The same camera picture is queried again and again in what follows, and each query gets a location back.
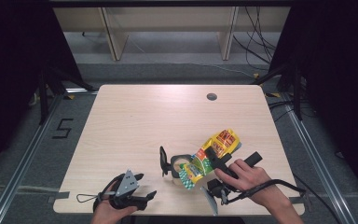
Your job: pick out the dark curtain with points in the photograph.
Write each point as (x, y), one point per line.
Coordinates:
(9, 62)
(338, 77)

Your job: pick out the clear jar with black lid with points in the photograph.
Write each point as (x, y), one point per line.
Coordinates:
(164, 161)

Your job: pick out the person's right hand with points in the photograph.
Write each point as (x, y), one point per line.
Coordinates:
(254, 183)

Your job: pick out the grey metal floor rail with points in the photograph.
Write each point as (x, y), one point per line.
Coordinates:
(317, 155)
(28, 155)

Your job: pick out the beige wooden shelf unit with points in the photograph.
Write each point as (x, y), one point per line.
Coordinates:
(167, 18)

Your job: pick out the yellow printed pouch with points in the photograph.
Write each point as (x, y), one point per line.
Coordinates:
(225, 140)

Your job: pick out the grey round table grommet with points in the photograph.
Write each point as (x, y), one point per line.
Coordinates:
(211, 96)

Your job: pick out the person's left hand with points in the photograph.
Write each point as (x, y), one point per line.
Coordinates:
(104, 215)

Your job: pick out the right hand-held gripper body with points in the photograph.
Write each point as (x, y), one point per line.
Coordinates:
(219, 189)

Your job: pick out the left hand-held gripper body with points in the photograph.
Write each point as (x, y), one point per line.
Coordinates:
(127, 185)

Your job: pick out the black metal stand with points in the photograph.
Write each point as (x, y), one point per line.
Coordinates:
(297, 93)
(43, 99)

